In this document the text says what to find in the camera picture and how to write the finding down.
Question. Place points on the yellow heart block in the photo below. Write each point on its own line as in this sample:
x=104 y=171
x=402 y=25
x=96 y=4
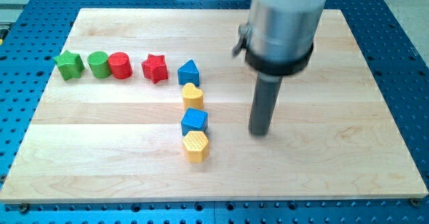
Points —
x=192 y=97

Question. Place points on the blue perforated metal table plate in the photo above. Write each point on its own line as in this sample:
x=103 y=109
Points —
x=401 y=74

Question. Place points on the red star block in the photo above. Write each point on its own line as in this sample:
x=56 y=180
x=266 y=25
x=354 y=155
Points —
x=155 y=68

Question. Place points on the green cylinder block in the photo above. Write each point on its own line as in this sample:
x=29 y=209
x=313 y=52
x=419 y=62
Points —
x=98 y=62

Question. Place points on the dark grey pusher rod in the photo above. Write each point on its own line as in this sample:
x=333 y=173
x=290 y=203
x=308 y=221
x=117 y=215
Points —
x=266 y=92

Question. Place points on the red cylinder block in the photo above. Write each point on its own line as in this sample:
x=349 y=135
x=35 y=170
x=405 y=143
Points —
x=120 y=65

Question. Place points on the yellow hexagon block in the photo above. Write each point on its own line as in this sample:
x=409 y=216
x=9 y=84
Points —
x=196 y=146

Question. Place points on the blue cube block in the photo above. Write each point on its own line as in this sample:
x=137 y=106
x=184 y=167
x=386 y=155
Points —
x=194 y=120

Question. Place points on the light wooden board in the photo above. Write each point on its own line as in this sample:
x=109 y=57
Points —
x=108 y=140

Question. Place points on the green star block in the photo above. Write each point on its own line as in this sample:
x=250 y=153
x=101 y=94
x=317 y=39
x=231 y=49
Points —
x=69 y=64

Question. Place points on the blue triangle block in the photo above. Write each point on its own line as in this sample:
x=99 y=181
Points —
x=189 y=73

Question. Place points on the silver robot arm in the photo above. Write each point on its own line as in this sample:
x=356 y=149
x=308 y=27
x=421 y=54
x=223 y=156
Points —
x=278 y=36

